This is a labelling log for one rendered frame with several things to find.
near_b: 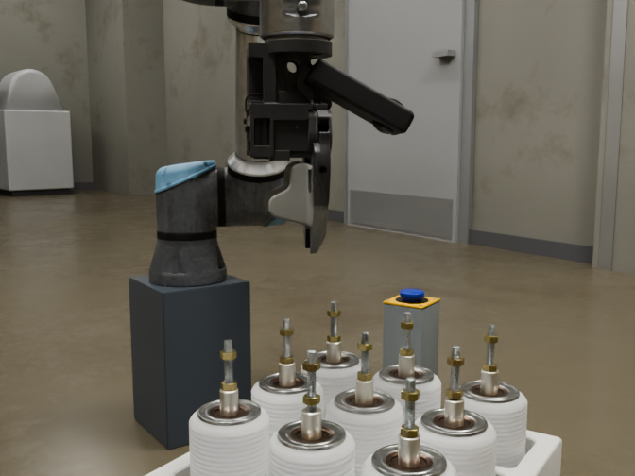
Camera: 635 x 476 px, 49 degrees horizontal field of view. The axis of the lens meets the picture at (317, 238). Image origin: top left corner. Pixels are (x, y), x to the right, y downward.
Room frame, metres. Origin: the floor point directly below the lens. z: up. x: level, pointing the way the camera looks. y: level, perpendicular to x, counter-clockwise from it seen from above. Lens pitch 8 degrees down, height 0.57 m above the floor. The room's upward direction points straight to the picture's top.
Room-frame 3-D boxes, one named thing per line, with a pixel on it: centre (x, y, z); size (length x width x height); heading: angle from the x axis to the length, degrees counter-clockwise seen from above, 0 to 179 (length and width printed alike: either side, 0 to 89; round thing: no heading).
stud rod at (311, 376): (0.73, 0.01, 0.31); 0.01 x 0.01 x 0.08
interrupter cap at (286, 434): (0.73, 0.01, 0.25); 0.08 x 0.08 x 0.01
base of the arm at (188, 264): (1.35, 0.26, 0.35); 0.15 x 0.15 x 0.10
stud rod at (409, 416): (0.66, -0.09, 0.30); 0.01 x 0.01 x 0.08
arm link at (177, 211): (1.35, 0.25, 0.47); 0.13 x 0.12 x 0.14; 99
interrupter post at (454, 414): (0.76, -0.16, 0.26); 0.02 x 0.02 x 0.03
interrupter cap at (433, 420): (0.76, -0.16, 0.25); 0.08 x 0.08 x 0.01
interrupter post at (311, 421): (0.73, 0.01, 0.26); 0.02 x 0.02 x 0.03
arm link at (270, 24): (0.72, 0.02, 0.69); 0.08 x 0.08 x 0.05
